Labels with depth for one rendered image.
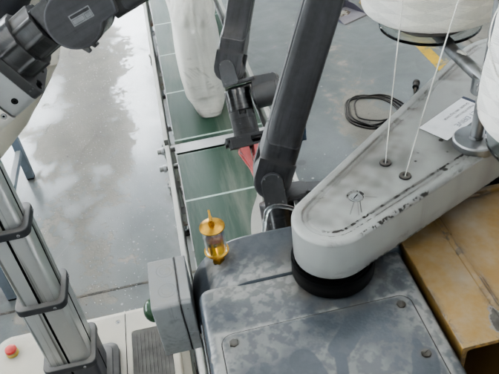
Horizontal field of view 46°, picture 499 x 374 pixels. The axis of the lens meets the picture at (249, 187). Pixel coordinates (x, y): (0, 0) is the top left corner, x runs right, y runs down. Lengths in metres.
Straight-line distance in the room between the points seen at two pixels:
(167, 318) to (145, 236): 2.06
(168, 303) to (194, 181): 1.71
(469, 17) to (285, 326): 0.38
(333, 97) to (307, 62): 2.64
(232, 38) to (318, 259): 0.77
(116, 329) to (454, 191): 1.56
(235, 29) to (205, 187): 1.12
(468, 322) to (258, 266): 0.23
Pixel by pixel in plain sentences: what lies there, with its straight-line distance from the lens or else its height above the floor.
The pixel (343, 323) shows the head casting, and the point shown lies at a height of 1.34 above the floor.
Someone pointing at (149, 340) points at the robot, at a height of 0.26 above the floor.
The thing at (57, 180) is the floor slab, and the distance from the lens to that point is 3.24.
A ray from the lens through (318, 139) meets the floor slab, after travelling 3.15.
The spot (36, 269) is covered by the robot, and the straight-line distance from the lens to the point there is 1.55.
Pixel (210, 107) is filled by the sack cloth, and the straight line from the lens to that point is 2.71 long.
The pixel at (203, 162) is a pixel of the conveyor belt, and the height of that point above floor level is 0.38.
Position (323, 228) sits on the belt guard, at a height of 1.42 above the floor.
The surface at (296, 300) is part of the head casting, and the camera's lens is 0.64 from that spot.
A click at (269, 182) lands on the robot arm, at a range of 0.90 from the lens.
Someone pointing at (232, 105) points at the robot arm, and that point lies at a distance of 1.29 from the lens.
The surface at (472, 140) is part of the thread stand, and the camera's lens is 0.71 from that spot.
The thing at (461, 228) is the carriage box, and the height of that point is 1.33.
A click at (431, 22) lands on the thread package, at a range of 0.68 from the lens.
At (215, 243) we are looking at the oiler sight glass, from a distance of 0.66.
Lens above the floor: 1.83
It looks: 40 degrees down
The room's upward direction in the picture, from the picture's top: 8 degrees counter-clockwise
